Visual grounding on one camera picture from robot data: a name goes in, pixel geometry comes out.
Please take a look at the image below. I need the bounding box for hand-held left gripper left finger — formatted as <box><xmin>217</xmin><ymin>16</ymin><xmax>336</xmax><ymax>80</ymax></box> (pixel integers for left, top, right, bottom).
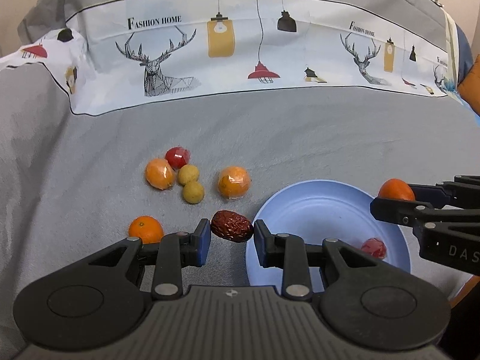
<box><xmin>83</xmin><ymin>218</ymin><xmax>212</xmax><ymax>301</ymax></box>

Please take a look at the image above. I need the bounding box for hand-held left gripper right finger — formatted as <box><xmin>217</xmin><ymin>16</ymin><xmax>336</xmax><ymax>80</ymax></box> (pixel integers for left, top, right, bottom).
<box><xmin>253</xmin><ymin>220</ymin><xmax>391</xmax><ymax>301</ymax></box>

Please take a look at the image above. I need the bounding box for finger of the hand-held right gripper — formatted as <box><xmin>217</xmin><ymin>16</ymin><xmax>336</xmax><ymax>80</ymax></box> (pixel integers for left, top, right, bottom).
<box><xmin>407</xmin><ymin>175</ymin><xmax>480</xmax><ymax>208</ymax></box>
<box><xmin>370</xmin><ymin>197</ymin><xmax>480</xmax><ymax>233</ymax></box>

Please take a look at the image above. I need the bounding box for bare orange mandarin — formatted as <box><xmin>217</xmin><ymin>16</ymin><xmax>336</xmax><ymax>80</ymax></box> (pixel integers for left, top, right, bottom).
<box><xmin>377</xmin><ymin>178</ymin><xmax>416</xmax><ymax>202</ymax></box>
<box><xmin>128</xmin><ymin>215</ymin><xmax>164</xmax><ymax>244</ymax></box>

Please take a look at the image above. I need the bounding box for red date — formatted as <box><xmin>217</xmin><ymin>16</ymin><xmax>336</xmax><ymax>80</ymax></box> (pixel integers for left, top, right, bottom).
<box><xmin>210</xmin><ymin>210</ymin><xmax>254</xmax><ymax>241</ymax></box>

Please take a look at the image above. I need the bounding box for red candy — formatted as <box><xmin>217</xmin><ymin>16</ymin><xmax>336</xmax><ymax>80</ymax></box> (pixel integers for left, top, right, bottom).
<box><xmin>360</xmin><ymin>237</ymin><xmax>388</xmax><ymax>260</ymax></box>

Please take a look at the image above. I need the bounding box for yellow longan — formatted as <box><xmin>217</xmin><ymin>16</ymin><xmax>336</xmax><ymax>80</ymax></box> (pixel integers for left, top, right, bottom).
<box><xmin>182</xmin><ymin>181</ymin><xmax>205</xmax><ymax>205</ymax></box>
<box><xmin>177</xmin><ymin>165</ymin><xmax>199</xmax><ymax>186</ymax></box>

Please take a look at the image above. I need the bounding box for blue plate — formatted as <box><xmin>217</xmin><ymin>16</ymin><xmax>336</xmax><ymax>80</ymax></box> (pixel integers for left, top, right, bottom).
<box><xmin>245</xmin><ymin>180</ymin><xmax>413</xmax><ymax>296</ymax></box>

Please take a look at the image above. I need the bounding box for orange candy ball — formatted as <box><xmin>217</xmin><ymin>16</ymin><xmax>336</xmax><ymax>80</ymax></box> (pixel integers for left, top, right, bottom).
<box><xmin>145</xmin><ymin>157</ymin><xmax>176</xmax><ymax>191</ymax></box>
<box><xmin>217</xmin><ymin>166</ymin><xmax>251</xmax><ymax>199</ymax></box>

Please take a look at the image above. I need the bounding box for red candy ball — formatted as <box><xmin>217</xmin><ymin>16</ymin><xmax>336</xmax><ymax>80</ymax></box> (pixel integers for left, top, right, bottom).
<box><xmin>165</xmin><ymin>147</ymin><xmax>191</xmax><ymax>170</ymax></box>

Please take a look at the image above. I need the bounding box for orange cloth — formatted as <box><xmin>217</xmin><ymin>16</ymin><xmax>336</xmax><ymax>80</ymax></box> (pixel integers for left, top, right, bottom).
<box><xmin>455</xmin><ymin>54</ymin><xmax>480</xmax><ymax>117</ymax></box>

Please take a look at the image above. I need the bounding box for grey bed sheet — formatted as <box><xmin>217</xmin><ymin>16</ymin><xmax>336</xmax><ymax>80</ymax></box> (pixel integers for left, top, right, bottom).
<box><xmin>0</xmin><ymin>60</ymin><xmax>480</xmax><ymax>360</ymax></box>

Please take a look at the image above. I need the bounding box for blue cloth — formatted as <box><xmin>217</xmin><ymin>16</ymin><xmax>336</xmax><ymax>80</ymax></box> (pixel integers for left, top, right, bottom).
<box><xmin>454</xmin><ymin>24</ymin><xmax>472</xmax><ymax>81</ymax></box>

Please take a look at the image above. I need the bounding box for printed blanket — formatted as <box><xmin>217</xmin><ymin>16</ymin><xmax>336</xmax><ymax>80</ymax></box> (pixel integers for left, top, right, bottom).
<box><xmin>0</xmin><ymin>0</ymin><xmax>480</xmax><ymax>118</ymax></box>

